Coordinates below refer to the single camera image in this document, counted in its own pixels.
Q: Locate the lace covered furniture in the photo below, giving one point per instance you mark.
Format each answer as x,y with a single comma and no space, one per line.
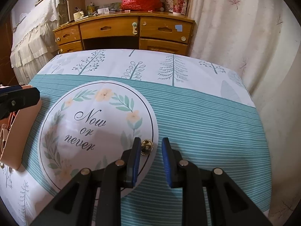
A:
34,43

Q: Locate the wooden desk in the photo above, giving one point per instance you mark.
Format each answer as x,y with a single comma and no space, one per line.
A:
156,31

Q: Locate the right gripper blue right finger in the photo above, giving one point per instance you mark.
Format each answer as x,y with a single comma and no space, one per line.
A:
171,159

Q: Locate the gold coin pendant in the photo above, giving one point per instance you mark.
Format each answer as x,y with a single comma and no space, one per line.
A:
146,147

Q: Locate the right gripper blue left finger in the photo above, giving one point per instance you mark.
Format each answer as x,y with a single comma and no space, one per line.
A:
131,158

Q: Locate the cream mug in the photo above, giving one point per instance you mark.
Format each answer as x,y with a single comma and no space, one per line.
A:
78,15

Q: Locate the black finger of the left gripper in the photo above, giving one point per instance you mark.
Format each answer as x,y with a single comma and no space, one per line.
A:
28,97

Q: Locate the pink jewelry tray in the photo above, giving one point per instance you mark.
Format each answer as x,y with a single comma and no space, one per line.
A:
15,130

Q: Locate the patterned tablecloth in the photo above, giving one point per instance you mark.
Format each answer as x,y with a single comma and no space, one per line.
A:
95,102

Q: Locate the white curtain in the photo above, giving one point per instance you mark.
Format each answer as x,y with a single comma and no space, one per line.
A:
260,40

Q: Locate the floral paper cup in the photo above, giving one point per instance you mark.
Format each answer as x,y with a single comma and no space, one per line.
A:
180,7

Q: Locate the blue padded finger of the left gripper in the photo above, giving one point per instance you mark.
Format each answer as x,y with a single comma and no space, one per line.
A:
11,90

